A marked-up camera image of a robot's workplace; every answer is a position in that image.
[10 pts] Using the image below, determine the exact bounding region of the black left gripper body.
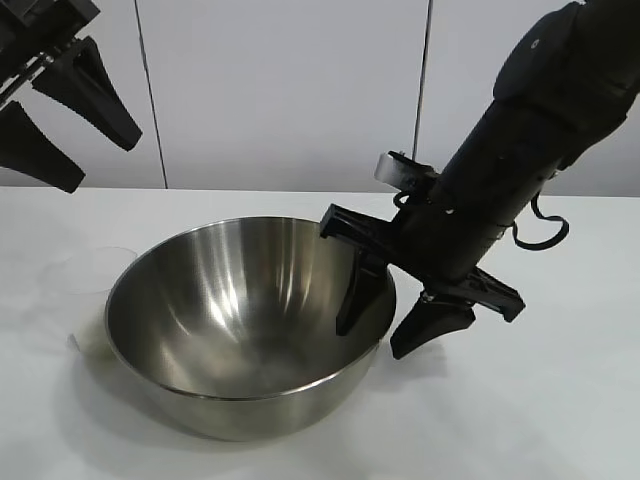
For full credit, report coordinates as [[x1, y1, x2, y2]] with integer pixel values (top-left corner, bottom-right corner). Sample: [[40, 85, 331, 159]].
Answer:
[[0, 0, 99, 107]]

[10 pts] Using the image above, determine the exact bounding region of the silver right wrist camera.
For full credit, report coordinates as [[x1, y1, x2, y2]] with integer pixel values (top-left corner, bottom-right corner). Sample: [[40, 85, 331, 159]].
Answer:
[[374, 149, 442, 200]]

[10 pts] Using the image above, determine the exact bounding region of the stainless steel mixing bowl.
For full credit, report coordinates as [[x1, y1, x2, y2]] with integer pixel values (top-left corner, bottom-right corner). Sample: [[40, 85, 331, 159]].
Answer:
[[103, 215, 399, 442]]

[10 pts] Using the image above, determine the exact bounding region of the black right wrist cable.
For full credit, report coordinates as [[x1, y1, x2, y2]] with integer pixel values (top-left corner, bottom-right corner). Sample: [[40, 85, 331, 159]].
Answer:
[[510, 192, 572, 252]]

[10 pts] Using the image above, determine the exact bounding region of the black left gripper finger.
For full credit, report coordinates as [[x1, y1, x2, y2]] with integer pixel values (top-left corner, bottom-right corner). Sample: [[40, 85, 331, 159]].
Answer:
[[0, 101, 87, 194], [30, 36, 144, 152]]

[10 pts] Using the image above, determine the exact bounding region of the clear plastic cup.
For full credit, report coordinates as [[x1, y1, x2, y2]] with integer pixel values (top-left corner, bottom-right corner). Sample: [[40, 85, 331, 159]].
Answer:
[[47, 243, 140, 352]]

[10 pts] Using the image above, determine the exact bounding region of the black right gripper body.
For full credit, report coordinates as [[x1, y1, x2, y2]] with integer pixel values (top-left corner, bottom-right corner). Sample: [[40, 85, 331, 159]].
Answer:
[[319, 185, 527, 322]]

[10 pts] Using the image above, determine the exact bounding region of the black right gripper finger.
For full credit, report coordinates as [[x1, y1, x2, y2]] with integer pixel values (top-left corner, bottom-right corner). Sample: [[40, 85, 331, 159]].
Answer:
[[335, 244, 389, 338], [390, 294, 477, 361]]

